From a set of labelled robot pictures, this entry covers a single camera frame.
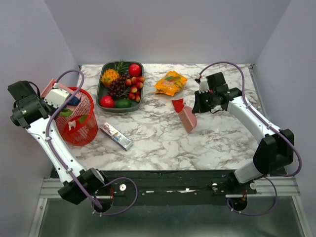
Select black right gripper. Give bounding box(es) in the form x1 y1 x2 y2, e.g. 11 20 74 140
193 89 217 113

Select pink hand brush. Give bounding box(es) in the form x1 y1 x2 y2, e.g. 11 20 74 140
178 106 197 133

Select silver toothpaste box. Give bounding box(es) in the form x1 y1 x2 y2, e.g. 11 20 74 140
99 122 133 151

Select pink plastic dustpan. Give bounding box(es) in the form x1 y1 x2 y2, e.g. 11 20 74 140
41 79 83 112

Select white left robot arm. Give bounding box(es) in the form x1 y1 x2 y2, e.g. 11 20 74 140
7 80 110 207

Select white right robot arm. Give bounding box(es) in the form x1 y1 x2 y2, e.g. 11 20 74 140
192 73 294 194

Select red paper scrap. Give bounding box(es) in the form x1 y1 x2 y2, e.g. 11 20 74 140
172 98 185 113

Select orange snack bag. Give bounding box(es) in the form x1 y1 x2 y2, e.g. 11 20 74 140
154 71 188 96

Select toy cherries bunch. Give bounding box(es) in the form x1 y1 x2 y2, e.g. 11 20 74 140
124 76 146 103

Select red toy apple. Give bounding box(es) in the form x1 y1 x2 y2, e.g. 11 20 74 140
99 95 115 108
128 63 142 77

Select green toy avocado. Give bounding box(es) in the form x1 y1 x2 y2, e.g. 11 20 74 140
115 98 132 108

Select purple toy grapes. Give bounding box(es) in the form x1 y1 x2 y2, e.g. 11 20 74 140
107 74 132 100

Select toy pineapple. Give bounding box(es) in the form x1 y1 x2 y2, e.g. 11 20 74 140
101 60 128 87

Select red mesh waste basket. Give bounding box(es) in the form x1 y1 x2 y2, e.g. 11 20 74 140
55 89 98 146

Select blue crumpled paper scrap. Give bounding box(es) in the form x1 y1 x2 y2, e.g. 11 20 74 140
67 97 81 106

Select white crumpled tissue, left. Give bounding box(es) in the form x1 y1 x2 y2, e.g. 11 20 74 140
68 120 77 131

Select dark green paper scrap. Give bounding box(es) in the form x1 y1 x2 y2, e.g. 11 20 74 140
59 108 73 118

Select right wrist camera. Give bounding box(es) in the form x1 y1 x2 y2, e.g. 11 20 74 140
195 78 210 94

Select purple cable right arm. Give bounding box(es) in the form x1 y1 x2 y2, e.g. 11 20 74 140
198 61 303 217

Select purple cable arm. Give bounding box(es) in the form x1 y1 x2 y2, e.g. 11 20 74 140
45 70 139 217
198 61 303 217

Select aluminium frame rail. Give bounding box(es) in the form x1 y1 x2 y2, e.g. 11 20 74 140
39 177 301 198

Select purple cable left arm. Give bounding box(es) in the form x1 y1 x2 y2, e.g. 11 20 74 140
45 70 139 217

